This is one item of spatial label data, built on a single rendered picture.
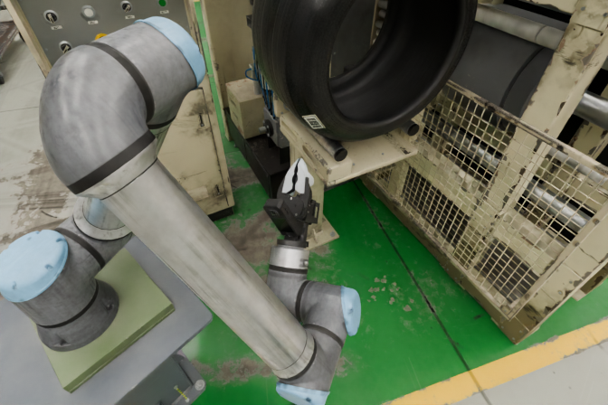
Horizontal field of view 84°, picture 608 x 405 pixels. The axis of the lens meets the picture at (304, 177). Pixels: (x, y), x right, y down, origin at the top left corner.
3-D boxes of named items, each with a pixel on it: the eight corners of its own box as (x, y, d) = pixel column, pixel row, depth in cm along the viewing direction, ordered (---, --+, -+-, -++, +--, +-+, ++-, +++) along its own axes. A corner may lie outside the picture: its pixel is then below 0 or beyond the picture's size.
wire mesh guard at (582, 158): (365, 175, 184) (387, 47, 136) (368, 174, 184) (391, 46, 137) (508, 321, 125) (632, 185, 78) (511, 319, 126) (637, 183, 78)
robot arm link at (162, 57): (53, 240, 91) (54, 13, 38) (104, 197, 103) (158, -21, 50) (102, 273, 94) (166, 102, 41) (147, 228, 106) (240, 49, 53)
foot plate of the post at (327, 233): (276, 221, 199) (275, 217, 196) (316, 206, 208) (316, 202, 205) (296, 256, 181) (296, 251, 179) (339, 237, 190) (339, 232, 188)
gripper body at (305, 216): (295, 199, 89) (289, 245, 87) (277, 193, 82) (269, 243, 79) (321, 201, 85) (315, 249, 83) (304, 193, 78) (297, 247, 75)
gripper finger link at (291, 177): (299, 164, 89) (294, 198, 87) (287, 156, 84) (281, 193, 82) (309, 164, 87) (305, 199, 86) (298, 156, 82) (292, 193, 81)
